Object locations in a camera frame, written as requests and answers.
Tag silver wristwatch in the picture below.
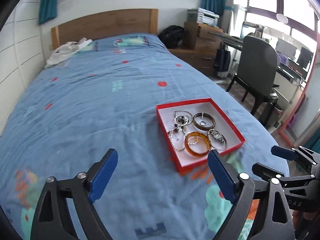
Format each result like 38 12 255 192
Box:
209 129 226 144

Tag thin silver wire bangle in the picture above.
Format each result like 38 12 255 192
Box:
208 129 227 151

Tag amber orange bangle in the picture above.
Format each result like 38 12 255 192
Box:
184 132 212 158

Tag silver bead necklace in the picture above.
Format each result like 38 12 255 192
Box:
166 109 194 152

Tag dark brown bangle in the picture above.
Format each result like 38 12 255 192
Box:
193 112 216 131

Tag dark beaded bracelet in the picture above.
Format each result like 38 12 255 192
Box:
172 114 190 134

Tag red jewelry box tray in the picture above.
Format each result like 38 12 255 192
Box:
156 98 246 173

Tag dark green chair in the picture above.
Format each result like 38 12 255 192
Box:
226 35 279 126

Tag dark blue hanging bag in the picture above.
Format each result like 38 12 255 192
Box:
214 48 231 79

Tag wooden drawer cabinet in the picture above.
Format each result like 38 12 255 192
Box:
169 22 223 76

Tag blue patterned bed sheet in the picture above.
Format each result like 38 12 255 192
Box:
1 34 289 239

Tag black backpack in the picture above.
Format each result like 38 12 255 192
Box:
158 25 187 49

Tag white printer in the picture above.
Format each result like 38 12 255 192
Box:
187 8 220 27

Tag white wardrobe doors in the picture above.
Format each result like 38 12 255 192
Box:
1 0 44 133

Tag wooden headboard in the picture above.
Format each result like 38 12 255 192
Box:
51 9 158 49

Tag left teal curtain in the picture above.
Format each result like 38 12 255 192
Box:
39 0 57 25

